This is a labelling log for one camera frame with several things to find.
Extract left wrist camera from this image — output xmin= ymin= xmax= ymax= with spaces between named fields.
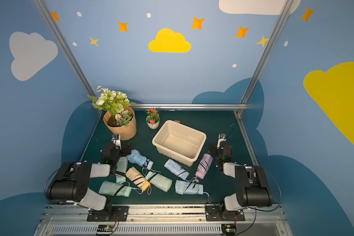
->
xmin=112 ymin=134 xmax=122 ymax=149

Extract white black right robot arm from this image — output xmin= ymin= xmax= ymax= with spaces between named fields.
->
xmin=208 ymin=141 xmax=273 ymax=211

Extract light blue umbrella front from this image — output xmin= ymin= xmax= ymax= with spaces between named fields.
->
xmin=175 ymin=180 xmax=204 ymax=195

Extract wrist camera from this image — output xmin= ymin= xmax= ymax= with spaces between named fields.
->
xmin=217 ymin=133 xmax=226 ymax=147
xmin=112 ymin=134 xmax=122 ymax=149

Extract mint green umbrella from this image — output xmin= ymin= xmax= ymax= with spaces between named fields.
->
xmin=115 ymin=157 xmax=128 ymax=184
xmin=98 ymin=181 xmax=132 ymax=197

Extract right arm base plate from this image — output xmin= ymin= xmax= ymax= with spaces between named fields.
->
xmin=205 ymin=205 xmax=245 ymax=221

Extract orange beige umbrella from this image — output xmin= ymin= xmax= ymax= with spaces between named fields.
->
xmin=125 ymin=167 xmax=150 ymax=191

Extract large flower pot brown wrap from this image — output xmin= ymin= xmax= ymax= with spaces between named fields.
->
xmin=88 ymin=86 xmax=137 ymax=141

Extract beige plastic storage box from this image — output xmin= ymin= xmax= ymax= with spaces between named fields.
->
xmin=152 ymin=120 xmax=207 ymax=167

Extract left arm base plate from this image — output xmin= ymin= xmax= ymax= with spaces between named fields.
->
xmin=87 ymin=206 xmax=129 ymax=222

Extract pale green umbrella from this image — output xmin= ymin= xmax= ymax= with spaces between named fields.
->
xmin=146 ymin=171 xmax=173 ymax=192

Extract light blue umbrella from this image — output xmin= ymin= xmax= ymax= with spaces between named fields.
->
xmin=175 ymin=180 xmax=204 ymax=195
xmin=164 ymin=159 xmax=189 ymax=181

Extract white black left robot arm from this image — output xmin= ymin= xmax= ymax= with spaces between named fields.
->
xmin=44 ymin=143 xmax=131 ymax=212

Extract sky blue umbrella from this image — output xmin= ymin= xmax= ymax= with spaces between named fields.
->
xmin=126 ymin=149 xmax=154 ymax=170

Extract small white pot pink flowers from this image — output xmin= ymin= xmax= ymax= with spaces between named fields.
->
xmin=146 ymin=108 xmax=160 ymax=129

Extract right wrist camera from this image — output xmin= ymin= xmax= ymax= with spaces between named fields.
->
xmin=217 ymin=133 xmax=226 ymax=147

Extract light blue umbrella centre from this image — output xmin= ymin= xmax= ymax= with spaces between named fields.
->
xmin=164 ymin=159 xmax=189 ymax=181

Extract lilac purple folded umbrella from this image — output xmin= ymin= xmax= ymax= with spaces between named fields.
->
xmin=195 ymin=153 xmax=213 ymax=180

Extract aluminium front rail frame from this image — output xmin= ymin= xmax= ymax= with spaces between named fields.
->
xmin=34 ymin=204 xmax=293 ymax=236

